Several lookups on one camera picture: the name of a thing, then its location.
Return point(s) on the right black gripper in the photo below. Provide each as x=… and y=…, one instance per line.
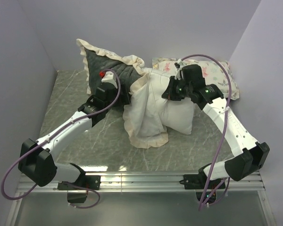
x=169, y=93

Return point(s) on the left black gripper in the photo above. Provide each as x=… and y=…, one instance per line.
x=124, y=98

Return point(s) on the white pillow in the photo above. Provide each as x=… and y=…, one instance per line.
x=174, y=108

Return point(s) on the grey cream-ruffled pillowcase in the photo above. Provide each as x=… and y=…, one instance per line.
x=139, y=89

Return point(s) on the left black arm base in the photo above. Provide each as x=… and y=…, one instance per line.
x=79, y=185

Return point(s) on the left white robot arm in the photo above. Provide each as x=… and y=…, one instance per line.
x=40, y=164

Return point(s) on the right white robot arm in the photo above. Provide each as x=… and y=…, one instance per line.
x=249, y=155

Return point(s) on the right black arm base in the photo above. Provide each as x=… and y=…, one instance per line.
x=197, y=181

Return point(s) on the floral animal print pillow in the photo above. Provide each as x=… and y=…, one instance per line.
x=212, y=73

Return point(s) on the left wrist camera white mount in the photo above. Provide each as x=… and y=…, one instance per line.
x=108, y=77

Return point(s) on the aluminium mounting rail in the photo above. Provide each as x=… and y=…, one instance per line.
x=164, y=181

